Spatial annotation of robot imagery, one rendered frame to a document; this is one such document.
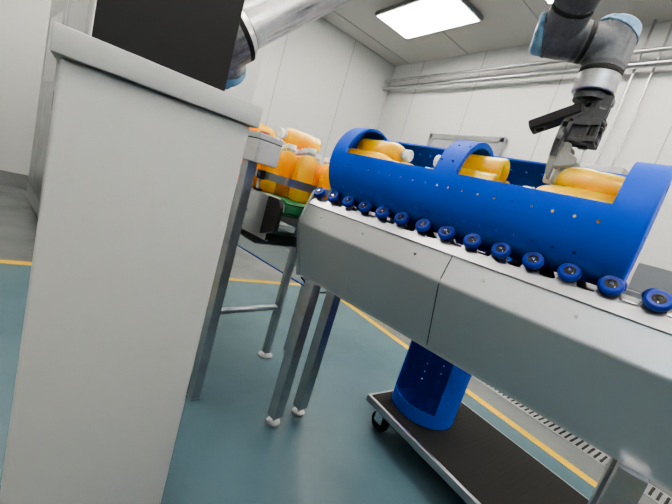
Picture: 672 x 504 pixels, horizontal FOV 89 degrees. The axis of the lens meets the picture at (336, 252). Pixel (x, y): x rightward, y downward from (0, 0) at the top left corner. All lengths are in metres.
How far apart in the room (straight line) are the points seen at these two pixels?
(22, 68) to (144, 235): 4.63
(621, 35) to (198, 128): 0.94
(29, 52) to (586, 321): 5.26
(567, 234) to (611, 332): 0.21
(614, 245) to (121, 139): 0.93
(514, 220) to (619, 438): 0.49
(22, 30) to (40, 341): 4.71
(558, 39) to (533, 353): 0.73
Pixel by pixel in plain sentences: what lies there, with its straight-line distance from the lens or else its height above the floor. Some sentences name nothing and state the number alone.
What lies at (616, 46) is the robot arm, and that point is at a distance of 1.10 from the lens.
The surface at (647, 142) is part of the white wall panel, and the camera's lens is 4.55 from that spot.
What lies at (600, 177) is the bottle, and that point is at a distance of 1.00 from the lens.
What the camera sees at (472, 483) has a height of 0.15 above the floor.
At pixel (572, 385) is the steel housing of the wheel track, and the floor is 0.74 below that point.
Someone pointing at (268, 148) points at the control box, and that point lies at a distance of 1.26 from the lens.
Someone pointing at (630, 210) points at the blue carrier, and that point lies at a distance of 0.88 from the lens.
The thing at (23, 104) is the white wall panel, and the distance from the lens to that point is 5.27.
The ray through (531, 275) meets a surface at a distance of 0.91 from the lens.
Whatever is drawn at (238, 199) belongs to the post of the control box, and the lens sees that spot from 1.33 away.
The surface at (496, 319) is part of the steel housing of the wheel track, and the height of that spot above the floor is 0.80.
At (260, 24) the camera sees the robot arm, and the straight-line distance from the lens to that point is 1.10.
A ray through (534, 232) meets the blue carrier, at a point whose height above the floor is 1.02.
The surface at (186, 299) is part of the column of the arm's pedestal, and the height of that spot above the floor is 0.69.
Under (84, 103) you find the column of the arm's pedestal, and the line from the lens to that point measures 0.69.
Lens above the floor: 0.99
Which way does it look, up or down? 10 degrees down
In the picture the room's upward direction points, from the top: 17 degrees clockwise
